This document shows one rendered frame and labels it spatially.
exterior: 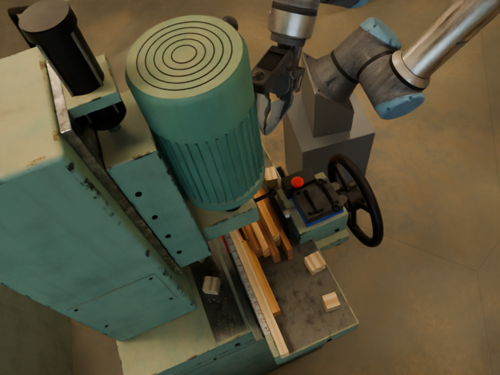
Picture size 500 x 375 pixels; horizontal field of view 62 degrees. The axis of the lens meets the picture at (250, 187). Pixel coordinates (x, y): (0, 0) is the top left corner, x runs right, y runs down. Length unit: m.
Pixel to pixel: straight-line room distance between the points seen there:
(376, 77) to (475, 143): 1.17
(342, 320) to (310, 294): 0.09
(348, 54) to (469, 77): 1.41
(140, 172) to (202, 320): 0.59
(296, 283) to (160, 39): 0.65
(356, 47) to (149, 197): 0.99
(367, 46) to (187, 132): 0.98
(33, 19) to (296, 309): 0.78
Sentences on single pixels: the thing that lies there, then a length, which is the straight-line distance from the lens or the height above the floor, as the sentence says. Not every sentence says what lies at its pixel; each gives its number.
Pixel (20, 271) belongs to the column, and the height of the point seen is 1.32.
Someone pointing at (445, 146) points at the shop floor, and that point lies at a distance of 2.44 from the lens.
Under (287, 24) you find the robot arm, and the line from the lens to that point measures 0.85.
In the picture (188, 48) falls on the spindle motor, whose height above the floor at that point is 1.50.
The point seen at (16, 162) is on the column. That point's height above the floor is 1.52.
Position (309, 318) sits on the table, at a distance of 1.01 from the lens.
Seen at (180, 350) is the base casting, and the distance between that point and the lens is 1.14.
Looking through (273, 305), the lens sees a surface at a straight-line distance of 0.98.
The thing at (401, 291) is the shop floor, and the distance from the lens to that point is 2.02.
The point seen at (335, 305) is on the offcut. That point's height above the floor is 0.94.
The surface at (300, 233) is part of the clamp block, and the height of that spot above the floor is 0.96.
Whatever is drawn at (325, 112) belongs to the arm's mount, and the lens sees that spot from 1.58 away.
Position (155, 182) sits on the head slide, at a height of 1.35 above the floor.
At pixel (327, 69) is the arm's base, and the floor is 0.83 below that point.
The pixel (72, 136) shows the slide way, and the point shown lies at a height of 1.51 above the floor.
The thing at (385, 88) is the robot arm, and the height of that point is 0.88.
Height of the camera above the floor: 1.89
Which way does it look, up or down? 59 degrees down
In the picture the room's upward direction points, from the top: 13 degrees counter-clockwise
